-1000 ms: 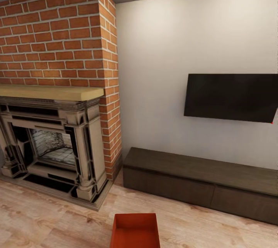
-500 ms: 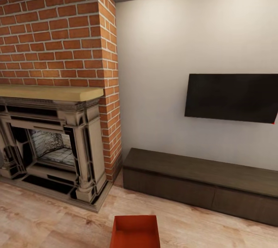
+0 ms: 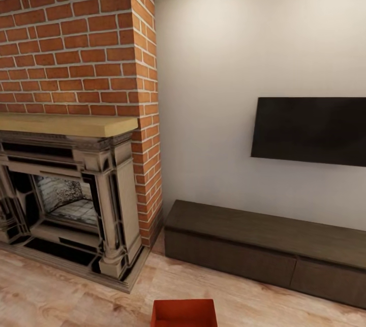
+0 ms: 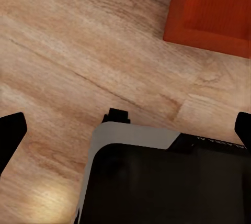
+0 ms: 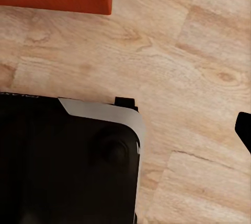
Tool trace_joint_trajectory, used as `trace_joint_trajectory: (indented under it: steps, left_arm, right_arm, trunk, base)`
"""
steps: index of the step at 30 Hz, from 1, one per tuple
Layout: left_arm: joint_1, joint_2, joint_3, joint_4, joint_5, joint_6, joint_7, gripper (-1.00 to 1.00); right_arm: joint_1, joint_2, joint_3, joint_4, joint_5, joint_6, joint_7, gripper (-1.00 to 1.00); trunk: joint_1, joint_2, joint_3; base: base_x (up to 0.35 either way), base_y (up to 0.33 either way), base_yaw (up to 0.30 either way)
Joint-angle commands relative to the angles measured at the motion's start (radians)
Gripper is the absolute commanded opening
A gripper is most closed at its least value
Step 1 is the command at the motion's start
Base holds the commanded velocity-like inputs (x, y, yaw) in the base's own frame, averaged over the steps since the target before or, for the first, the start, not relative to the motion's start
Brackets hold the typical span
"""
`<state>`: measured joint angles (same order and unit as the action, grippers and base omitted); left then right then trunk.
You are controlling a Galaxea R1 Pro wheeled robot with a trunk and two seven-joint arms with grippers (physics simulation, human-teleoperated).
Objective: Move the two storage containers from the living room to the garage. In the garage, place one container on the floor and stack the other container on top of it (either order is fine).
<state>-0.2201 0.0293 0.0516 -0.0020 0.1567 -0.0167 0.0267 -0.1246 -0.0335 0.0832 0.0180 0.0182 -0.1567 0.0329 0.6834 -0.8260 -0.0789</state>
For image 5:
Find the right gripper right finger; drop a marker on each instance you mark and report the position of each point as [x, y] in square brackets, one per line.
[243, 128]

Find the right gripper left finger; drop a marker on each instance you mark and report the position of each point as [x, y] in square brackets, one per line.
[12, 130]

